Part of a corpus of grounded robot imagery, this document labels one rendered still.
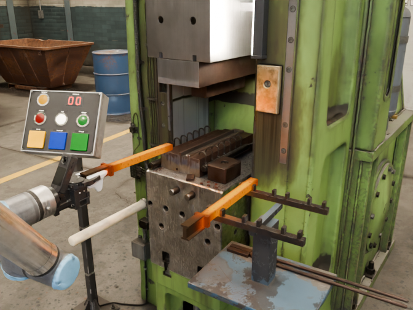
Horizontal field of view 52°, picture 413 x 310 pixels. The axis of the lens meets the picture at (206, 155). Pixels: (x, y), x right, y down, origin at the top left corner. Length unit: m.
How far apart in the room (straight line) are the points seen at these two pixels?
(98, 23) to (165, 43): 8.28
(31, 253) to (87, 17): 9.21
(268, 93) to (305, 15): 0.29
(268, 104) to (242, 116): 0.51
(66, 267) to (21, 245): 0.15
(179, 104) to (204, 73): 0.36
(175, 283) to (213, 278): 0.52
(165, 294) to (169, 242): 0.30
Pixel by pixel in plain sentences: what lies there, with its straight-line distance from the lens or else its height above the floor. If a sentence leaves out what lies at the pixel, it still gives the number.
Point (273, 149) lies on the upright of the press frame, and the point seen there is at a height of 1.04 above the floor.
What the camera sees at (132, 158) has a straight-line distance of 1.45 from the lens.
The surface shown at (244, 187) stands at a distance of 1.40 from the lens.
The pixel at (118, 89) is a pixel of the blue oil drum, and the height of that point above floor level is 0.38.
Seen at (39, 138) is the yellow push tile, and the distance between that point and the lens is 1.96.
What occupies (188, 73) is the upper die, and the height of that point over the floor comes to 1.32.
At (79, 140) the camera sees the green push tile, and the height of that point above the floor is 1.02.
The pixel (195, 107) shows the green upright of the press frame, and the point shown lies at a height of 1.10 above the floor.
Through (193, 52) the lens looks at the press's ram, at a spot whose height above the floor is 1.40.
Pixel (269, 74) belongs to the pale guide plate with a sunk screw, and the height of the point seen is 1.33.
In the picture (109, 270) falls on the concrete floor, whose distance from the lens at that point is 2.79.
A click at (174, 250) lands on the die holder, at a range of 1.84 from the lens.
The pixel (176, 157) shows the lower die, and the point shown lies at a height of 0.98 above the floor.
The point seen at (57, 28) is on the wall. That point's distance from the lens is 10.83.
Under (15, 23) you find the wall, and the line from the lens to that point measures 11.18.
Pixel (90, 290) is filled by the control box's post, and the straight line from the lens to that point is 2.39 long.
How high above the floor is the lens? 1.57
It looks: 20 degrees down
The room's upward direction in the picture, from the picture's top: straight up
